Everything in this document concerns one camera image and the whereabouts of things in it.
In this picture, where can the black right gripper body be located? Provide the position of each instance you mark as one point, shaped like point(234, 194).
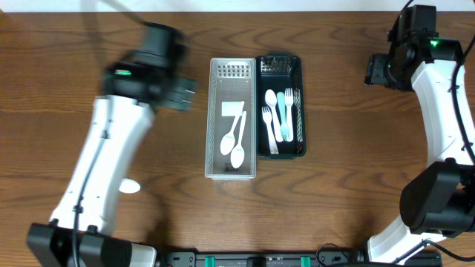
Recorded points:
point(375, 70)

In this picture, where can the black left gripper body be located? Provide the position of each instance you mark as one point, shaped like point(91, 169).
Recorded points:
point(183, 95)

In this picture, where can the white plastic spoon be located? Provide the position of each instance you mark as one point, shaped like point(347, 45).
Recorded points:
point(129, 186)
point(228, 141)
point(238, 153)
point(271, 101)

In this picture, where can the white plastic fork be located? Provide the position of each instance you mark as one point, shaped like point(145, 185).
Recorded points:
point(267, 118)
point(284, 126)
point(289, 99)

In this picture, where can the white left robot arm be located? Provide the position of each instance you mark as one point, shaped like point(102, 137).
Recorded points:
point(79, 231)

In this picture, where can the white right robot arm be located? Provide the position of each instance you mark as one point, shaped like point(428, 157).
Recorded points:
point(439, 203)

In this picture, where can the clear white plastic basket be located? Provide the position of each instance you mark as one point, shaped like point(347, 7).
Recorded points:
point(231, 80)

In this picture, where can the dark green plastic basket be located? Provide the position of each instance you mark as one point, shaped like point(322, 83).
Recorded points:
point(279, 72)

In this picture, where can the black aluminium rail with clips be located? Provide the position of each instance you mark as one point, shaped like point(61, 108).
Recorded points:
point(327, 255)

